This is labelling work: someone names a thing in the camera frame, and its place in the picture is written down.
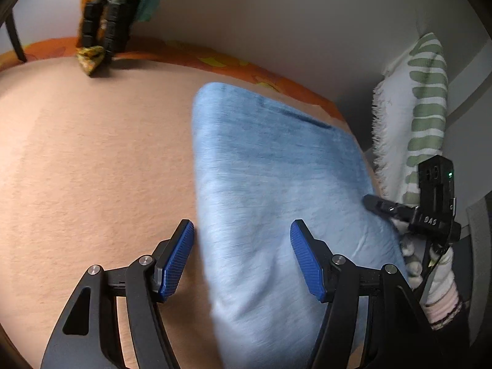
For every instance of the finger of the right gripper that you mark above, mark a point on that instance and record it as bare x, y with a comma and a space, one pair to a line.
388, 209

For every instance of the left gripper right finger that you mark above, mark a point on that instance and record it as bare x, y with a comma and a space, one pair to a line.
334, 281

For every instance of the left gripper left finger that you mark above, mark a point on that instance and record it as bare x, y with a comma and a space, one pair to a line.
150, 280

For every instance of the light blue denim pants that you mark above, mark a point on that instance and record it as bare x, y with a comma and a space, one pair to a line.
260, 165

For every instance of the right gloved hand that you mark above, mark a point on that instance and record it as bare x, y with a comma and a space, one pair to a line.
430, 276

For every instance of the green white patterned blanket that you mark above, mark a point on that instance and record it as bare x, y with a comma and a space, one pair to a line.
410, 109

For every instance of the beige blanket on bed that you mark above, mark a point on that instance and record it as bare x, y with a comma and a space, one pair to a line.
98, 171

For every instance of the orange floral bed sheet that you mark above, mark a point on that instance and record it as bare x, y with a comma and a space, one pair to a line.
186, 55

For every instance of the folded silver tripod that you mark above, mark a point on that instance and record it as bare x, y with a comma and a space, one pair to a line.
105, 11

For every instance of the small black tripod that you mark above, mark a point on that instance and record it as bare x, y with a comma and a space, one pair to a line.
14, 38

